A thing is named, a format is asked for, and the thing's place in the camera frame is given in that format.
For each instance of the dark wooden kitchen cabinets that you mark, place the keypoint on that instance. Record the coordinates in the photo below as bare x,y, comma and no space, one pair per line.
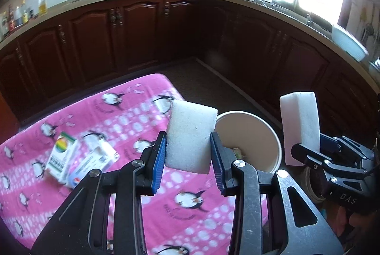
133,35

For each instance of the sink faucet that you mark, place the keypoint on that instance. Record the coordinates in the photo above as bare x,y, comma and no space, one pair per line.
307,5

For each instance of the white carton with colourful circle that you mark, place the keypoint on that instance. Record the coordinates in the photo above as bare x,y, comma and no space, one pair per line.
62,157

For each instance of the yellow oil bottle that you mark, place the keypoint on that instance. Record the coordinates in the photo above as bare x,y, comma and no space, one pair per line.
42,5

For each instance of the large white foam block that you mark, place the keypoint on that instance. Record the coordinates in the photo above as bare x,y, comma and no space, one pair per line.
299,124

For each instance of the beige tape roll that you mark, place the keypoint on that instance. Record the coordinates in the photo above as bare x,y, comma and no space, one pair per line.
313,186

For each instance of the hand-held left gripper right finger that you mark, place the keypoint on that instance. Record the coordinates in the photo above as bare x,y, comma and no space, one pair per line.
218,166

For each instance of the white round bucket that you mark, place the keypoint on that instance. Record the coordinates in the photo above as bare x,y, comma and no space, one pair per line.
252,136

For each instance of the pink penguin print blanket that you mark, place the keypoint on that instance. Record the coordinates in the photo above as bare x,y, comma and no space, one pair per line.
124,112

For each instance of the dark sauce bottle red label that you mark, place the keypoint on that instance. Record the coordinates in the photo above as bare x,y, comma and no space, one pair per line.
11,19

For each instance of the clear plastic bottle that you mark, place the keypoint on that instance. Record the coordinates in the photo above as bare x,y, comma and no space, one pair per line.
18,16

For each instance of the small white foam block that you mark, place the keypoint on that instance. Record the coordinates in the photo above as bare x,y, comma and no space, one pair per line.
190,136

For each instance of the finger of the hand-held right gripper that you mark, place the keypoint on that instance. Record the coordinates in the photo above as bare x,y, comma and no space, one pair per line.
302,152
326,141

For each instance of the white basin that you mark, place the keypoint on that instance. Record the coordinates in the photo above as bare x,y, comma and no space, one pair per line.
348,42

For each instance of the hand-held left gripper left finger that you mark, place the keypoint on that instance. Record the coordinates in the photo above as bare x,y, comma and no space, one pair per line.
157,166

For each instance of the white box with barcode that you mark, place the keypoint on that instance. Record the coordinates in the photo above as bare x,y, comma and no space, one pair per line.
95,161

